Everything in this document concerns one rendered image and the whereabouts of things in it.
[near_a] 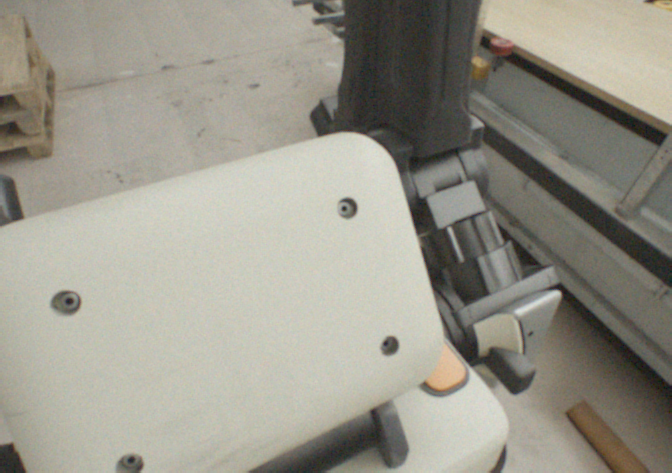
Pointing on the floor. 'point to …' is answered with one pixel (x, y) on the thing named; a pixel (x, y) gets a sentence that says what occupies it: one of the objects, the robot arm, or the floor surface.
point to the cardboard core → (605, 439)
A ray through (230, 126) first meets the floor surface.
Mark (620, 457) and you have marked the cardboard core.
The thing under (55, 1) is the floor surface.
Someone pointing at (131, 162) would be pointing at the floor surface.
